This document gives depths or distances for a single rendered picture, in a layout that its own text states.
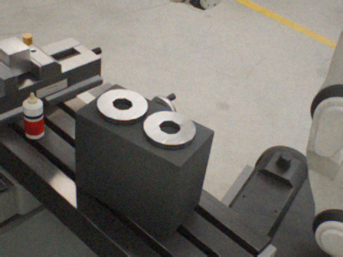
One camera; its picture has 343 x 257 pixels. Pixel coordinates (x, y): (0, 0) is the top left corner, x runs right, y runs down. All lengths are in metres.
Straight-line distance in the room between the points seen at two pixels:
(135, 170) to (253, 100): 2.11
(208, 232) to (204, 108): 1.87
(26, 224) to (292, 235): 0.72
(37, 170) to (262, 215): 0.69
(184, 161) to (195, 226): 0.19
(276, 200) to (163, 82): 1.55
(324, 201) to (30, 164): 0.73
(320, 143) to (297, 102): 1.83
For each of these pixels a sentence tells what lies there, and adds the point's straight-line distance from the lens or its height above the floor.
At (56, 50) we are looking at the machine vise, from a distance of 1.32.
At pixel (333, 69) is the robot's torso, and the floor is 1.11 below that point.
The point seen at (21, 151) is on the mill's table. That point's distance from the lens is 1.14.
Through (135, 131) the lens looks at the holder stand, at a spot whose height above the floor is 1.11.
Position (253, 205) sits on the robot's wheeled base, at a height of 0.59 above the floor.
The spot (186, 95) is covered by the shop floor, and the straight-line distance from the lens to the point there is 2.90.
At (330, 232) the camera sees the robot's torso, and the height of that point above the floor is 0.71.
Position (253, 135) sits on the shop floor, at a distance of 2.72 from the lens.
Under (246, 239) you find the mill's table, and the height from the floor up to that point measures 0.92.
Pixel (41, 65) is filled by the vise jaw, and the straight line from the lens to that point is 1.20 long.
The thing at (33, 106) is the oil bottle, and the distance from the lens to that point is 1.12.
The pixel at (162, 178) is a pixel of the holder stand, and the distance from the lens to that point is 0.88.
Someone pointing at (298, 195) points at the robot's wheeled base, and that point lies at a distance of 1.64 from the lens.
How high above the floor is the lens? 1.68
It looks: 39 degrees down
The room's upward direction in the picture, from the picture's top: 8 degrees clockwise
